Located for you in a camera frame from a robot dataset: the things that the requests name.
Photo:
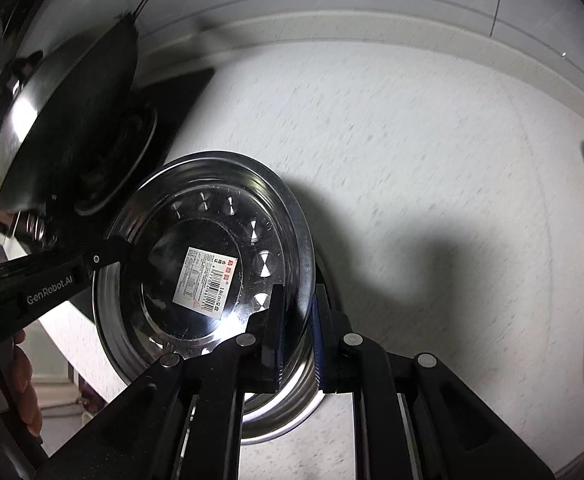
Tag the black glass gas stove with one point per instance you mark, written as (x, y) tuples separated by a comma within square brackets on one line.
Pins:
[(187, 92)]

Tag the person's left hand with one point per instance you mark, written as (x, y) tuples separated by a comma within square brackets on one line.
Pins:
[(26, 390)]

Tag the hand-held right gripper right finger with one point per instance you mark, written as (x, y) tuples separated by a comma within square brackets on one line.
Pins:
[(317, 345)]

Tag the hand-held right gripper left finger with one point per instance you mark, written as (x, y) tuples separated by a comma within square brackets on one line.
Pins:
[(272, 350)]

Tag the steel plate with paper label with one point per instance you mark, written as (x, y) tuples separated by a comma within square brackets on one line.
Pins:
[(159, 245)]

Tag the steel wok lid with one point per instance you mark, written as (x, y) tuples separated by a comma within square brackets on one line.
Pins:
[(17, 125)]

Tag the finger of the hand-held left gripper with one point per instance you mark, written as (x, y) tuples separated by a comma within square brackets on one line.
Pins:
[(107, 256)]

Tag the black wok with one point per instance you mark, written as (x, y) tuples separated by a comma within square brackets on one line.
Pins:
[(92, 110)]

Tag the gas stove burner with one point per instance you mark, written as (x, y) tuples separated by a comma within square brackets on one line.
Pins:
[(122, 157)]

